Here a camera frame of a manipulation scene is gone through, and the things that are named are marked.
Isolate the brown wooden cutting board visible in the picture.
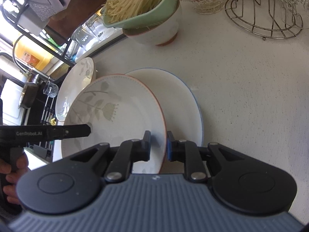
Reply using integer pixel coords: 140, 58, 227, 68
45, 0, 107, 46

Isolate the person's left hand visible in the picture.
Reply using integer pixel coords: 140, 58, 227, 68
1, 152, 29, 205

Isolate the large rose pattern plate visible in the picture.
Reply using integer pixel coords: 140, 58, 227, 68
126, 68, 204, 146

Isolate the dark cooking pot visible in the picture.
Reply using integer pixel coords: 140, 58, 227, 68
18, 82, 39, 109

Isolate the yellow oil jug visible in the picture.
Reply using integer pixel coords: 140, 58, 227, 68
14, 36, 53, 71

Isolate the white leaf pattern plate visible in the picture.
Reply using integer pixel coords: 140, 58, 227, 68
61, 74, 166, 174

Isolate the green colander with noodles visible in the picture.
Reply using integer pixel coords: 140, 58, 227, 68
103, 0, 177, 29

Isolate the upturned drinking glass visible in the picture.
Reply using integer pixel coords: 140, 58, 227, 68
72, 14, 105, 51

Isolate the black dish rack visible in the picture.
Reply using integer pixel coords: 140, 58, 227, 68
1, 0, 74, 67

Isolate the wire glass rack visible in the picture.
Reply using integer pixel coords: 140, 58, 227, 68
224, 0, 303, 40

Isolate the white bowl orange base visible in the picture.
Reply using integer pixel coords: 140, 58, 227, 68
123, 0, 182, 46

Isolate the white cutting board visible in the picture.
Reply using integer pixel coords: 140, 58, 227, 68
1, 79, 25, 126

